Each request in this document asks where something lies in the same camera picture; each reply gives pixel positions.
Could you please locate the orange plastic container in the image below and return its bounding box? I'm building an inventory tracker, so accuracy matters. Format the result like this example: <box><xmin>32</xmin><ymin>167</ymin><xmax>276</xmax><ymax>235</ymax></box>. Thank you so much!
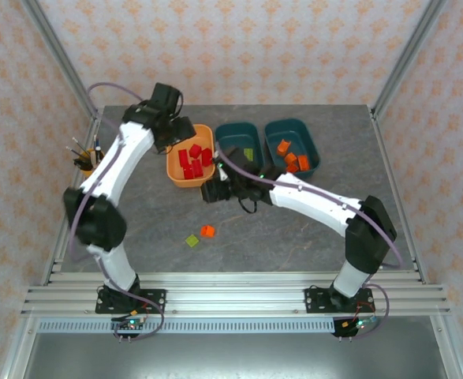
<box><xmin>166</xmin><ymin>123</ymin><xmax>216</xmax><ymax>190</ymax></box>

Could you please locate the teal plastic container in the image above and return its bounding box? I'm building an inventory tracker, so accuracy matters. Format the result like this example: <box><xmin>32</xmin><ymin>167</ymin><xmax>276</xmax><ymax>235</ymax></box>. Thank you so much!
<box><xmin>263</xmin><ymin>118</ymin><xmax>322</xmax><ymax>181</ymax></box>
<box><xmin>214</xmin><ymin>121</ymin><xmax>266</xmax><ymax>169</ymax></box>

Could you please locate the aluminium mounting beam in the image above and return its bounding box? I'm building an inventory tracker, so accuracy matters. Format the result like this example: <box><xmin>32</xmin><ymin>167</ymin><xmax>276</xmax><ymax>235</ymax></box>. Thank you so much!
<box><xmin>20</xmin><ymin>271</ymin><xmax>451</xmax><ymax>317</ymax></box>

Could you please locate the yellow pen cup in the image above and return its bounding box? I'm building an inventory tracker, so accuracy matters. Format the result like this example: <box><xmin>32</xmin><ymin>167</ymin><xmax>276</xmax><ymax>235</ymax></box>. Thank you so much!
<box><xmin>81</xmin><ymin>148</ymin><xmax>106</xmax><ymax>178</ymax></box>

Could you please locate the small circuit board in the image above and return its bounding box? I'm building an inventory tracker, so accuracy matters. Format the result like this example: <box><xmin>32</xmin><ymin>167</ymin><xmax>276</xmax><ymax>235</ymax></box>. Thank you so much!
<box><xmin>341</xmin><ymin>315</ymin><xmax>378</xmax><ymax>331</ymax></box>
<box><xmin>111</xmin><ymin>310</ymin><xmax>150</xmax><ymax>329</ymax></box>

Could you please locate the grey metal panel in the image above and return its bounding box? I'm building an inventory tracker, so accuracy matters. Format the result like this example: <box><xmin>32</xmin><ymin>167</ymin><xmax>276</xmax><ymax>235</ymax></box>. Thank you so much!
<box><xmin>21</xmin><ymin>333</ymin><xmax>453</xmax><ymax>379</ymax></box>

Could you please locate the thin black right camera cable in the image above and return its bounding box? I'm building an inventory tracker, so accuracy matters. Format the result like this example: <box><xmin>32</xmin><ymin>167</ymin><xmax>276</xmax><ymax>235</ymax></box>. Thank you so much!
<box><xmin>237</xmin><ymin>195</ymin><xmax>261</xmax><ymax>215</ymax></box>

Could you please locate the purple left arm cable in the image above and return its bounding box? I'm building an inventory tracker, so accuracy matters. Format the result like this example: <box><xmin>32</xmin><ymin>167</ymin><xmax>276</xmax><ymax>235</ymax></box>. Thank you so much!
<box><xmin>68</xmin><ymin>81</ymin><xmax>165</xmax><ymax>343</ymax></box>

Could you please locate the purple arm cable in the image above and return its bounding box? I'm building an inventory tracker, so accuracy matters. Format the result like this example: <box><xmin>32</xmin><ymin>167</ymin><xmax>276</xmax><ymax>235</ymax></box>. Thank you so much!
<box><xmin>68</xmin><ymin>81</ymin><xmax>165</xmax><ymax>343</ymax></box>
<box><xmin>217</xmin><ymin>153</ymin><xmax>405</xmax><ymax>341</ymax></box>

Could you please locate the aluminium table side rail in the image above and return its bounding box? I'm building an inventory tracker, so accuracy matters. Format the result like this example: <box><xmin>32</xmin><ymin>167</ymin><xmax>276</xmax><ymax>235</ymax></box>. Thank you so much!
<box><xmin>368</xmin><ymin>105</ymin><xmax>430</xmax><ymax>285</ymax></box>
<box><xmin>40</xmin><ymin>118</ymin><xmax>103</xmax><ymax>286</ymax></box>

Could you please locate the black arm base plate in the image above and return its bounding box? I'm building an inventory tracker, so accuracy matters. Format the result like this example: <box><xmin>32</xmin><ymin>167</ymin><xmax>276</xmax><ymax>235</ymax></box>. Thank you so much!
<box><xmin>95</xmin><ymin>289</ymin><xmax>167</xmax><ymax>315</ymax></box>
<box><xmin>304</xmin><ymin>287</ymin><xmax>375</xmax><ymax>315</ymax></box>

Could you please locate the aluminium frame post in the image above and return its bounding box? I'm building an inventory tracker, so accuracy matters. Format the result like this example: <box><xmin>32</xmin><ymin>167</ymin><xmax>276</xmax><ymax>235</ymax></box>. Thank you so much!
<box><xmin>430</xmin><ymin>315</ymin><xmax>463</xmax><ymax>379</ymax></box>
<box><xmin>20</xmin><ymin>0</ymin><xmax>99</xmax><ymax>122</ymax></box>
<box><xmin>371</xmin><ymin>0</ymin><xmax>447</xmax><ymax>119</ymax></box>
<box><xmin>0</xmin><ymin>315</ymin><xmax>43</xmax><ymax>379</ymax></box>

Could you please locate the grey slotted cable duct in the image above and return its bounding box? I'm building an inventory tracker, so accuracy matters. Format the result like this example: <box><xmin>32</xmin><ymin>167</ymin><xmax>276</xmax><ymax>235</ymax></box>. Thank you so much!
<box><xmin>37</xmin><ymin>320</ymin><xmax>374</xmax><ymax>335</ymax></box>

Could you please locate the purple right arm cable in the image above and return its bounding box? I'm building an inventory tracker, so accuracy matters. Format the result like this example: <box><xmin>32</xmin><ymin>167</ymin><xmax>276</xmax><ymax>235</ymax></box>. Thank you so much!
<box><xmin>217</xmin><ymin>153</ymin><xmax>405</xmax><ymax>341</ymax></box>

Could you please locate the lower aluminium frame post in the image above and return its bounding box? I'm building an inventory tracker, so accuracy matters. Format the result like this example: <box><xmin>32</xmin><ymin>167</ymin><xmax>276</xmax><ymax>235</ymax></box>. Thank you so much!
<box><xmin>430</xmin><ymin>315</ymin><xmax>463</xmax><ymax>379</ymax></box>
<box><xmin>0</xmin><ymin>315</ymin><xmax>43</xmax><ymax>379</ymax></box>

